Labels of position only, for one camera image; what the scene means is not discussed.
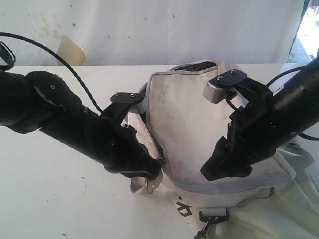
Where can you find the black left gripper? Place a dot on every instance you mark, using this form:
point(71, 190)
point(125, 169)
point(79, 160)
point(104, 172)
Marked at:
point(97, 138)

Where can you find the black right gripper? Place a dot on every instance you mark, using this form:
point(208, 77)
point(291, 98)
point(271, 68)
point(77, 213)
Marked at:
point(253, 135)

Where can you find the white fabric backpack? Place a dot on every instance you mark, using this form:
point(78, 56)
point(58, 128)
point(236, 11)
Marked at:
point(278, 200)

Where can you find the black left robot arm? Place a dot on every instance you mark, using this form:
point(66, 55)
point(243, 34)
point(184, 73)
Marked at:
point(43, 101)

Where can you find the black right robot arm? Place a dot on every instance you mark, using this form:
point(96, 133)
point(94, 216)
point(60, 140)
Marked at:
point(302, 87)

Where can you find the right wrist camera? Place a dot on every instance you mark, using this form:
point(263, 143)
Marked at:
point(228, 85)

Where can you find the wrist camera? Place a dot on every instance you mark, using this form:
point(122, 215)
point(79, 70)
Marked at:
point(121, 102)
point(228, 85)

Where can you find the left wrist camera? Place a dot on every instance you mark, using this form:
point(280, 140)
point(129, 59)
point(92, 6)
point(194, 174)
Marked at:
point(121, 102)

